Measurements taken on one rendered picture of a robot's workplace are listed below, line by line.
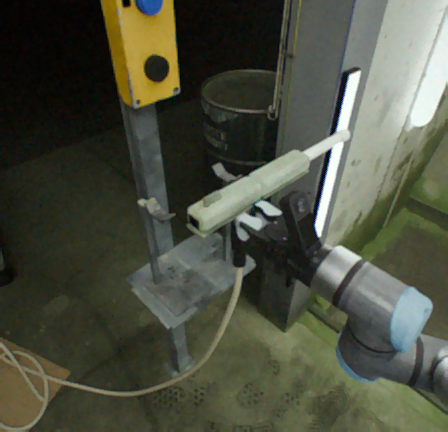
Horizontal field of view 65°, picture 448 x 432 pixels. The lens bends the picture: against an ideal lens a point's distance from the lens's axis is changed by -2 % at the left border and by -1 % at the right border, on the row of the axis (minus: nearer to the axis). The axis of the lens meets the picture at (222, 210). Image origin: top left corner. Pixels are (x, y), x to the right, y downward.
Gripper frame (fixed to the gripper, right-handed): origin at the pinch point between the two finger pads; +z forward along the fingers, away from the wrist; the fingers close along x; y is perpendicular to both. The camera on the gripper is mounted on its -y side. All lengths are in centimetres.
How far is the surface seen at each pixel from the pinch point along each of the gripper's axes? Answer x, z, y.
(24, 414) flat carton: -61, 61, 115
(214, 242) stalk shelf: 13.0, 21.6, 36.3
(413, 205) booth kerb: 175, 2, 104
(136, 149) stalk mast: -3.1, 31.1, -0.3
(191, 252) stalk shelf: 5.0, 23.5, 36.3
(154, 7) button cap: 0.2, 22.0, -31.5
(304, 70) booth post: 47, 20, -10
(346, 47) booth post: 47, 9, -18
